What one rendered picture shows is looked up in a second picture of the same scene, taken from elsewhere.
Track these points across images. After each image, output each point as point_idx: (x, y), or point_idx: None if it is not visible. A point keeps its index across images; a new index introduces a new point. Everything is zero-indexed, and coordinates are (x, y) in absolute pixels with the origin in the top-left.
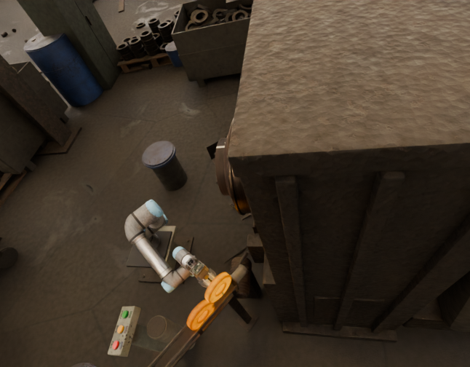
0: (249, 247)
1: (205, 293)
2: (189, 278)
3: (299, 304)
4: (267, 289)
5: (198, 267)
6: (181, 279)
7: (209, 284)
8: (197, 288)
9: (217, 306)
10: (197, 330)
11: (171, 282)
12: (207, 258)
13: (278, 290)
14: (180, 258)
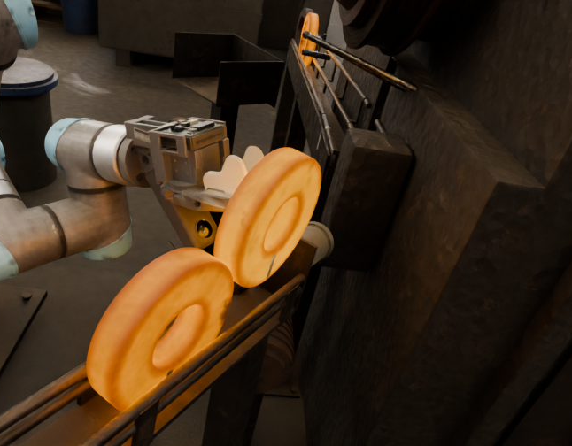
0: (359, 155)
1: (235, 196)
2: (4, 399)
3: (545, 345)
4: (475, 242)
5: (198, 124)
6: (57, 240)
7: (265, 157)
8: (28, 432)
9: (239, 324)
10: (139, 402)
11: (7, 233)
12: (82, 347)
13: (514, 249)
14: (88, 131)
